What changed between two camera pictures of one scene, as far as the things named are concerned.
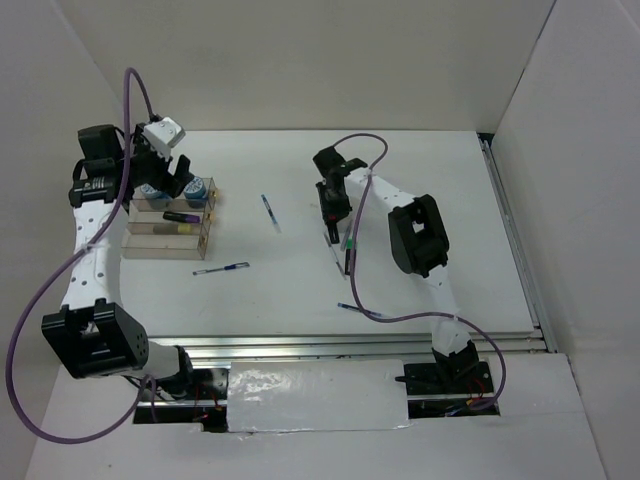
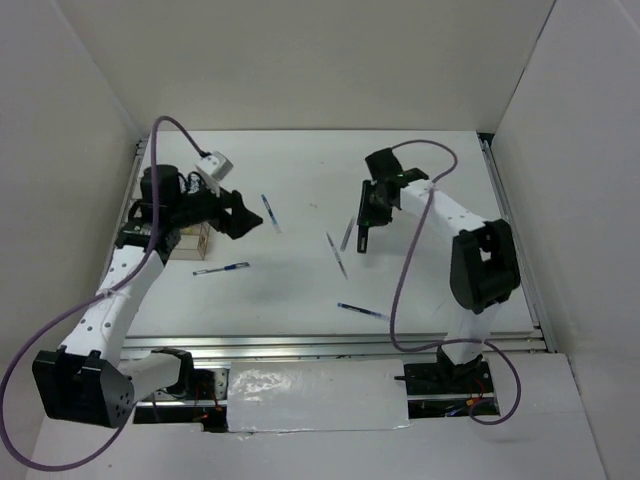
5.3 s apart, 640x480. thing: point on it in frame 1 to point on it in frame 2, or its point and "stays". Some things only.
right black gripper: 328,211 to 366,213
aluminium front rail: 328,348 stays
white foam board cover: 317,395 stays
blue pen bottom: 356,308 stays
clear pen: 345,237 stays
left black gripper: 166,182 to 243,219
